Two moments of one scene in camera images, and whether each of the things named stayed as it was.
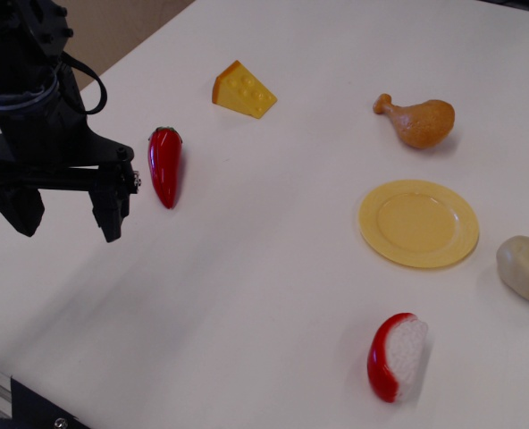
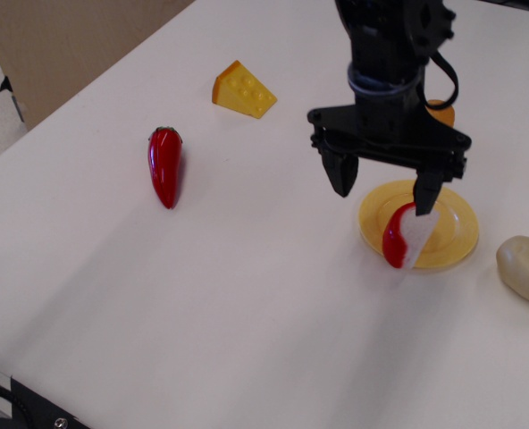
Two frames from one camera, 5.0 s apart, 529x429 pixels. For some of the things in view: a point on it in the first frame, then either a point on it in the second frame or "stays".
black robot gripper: (47, 144) → (396, 129)
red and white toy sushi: (397, 359) → (407, 234)
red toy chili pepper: (164, 151) stays
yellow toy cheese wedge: (237, 88) stays
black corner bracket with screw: (31, 410) stays
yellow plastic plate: (419, 223) stays
